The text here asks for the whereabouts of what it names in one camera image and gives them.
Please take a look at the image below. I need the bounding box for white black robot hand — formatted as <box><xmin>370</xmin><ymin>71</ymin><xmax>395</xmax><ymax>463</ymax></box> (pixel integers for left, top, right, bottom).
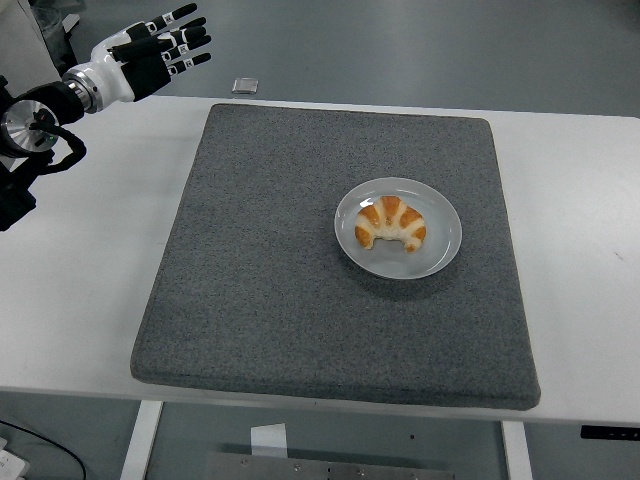
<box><xmin>74</xmin><ymin>3</ymin><xmax>213</xmax><ymax>105</ymax></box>

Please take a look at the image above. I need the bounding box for croissant bread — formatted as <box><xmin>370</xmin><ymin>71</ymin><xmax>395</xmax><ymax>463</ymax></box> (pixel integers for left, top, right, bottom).
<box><xmin>354</xmin><ymin>195</ymin><xmax>428</xmax><ymax>253</ymax></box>

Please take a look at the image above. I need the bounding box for pale grey round plate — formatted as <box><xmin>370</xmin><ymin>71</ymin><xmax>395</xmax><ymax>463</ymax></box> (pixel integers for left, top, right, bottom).
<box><xmin>333</xmin><ymin>176</ymin><xmax>464</xmax><ymax>281</ymax></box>

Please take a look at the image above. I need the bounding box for black floor stand base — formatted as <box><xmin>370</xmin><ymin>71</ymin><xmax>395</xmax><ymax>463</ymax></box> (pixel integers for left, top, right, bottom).
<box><xmin>55</xmin><ymin>14</ymin><xmax>80</xmax><ymax>71</ymax></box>

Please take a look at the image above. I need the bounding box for white fabric cover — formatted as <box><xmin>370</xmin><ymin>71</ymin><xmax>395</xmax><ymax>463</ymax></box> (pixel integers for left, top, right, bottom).
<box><xmin>0</xmin><ymin>0</ymin><xmax>69</xmax><ymax>96</ymax></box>

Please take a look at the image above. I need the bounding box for grey felt mat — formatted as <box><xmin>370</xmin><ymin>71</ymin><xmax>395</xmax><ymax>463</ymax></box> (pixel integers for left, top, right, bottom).
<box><xmin>129</xmin><ymin>102</ymin><xmax>542</xmax><ymax>412</ymax></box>

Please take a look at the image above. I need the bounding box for white table leg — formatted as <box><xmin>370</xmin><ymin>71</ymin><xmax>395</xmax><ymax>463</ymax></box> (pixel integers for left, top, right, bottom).
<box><xmin>501</xmin><ymin>420</ymin><xmax>534</xmax><ymax>480</ymax></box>
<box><xmin>119</xmin><ymin>399</ymin><xmax>164</xmax><ymax>480</ymax></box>

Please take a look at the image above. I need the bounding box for white power strip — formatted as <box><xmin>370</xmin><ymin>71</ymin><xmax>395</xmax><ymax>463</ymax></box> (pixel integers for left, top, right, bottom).
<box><xmin>0</xmin><ymin>437</ymin><xmax>30</xmax><ymax>480</ymax></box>

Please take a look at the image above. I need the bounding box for black table control panel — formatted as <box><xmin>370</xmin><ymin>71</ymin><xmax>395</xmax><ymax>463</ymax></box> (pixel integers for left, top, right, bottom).
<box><xmin>579</xmin><ymin>424</ymin><xmax>640</xmax><ymax>442</ymax></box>

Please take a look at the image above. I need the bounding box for black floor cable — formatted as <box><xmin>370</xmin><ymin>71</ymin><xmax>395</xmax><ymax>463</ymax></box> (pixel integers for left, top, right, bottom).
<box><xmin>0</xmin><ymin>419</ymin><xmax>87</xmax><ymax>480</ymax></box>

